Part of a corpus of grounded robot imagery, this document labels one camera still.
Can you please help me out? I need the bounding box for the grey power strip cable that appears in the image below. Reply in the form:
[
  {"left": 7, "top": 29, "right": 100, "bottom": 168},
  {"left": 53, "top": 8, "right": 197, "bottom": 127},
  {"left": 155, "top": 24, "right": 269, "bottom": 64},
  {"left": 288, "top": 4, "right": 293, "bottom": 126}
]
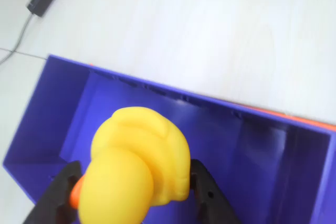
[{"left": 0, "top": 14, "right": 35, "bottom": 65}]

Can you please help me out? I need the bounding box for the blue plastic box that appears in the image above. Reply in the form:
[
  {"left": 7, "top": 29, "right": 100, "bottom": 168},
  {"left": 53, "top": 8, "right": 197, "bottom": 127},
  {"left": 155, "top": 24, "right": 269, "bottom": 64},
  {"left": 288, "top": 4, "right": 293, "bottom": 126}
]
[{"left": 2, "top": 54, "right": 336, "bottom": 224}]

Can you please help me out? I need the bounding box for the yellow rubber duck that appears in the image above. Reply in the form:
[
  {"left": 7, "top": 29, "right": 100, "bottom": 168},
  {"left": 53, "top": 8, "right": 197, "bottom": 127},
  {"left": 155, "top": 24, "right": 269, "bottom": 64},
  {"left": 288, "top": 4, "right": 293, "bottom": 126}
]
[{"left": 70, "top": 106, "right": 192, "bottom": 224}]

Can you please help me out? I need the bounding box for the orange tape line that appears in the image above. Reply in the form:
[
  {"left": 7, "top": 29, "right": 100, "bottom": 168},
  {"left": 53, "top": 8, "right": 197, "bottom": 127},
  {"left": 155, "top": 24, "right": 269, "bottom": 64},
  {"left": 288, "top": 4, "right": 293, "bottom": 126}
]
[{"left": 245, "top": 104, "right": 336, "bottom": 132}]

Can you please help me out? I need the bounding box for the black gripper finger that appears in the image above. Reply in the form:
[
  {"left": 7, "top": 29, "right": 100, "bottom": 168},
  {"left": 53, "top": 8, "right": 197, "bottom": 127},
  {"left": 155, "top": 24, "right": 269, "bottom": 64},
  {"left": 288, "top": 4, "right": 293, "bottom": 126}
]
[
  {"left": 188, "top": 158, "right": 240, "bottom": 224},
  {"left": 22, "top": 160, "right": 82, "bottom": 224}
]

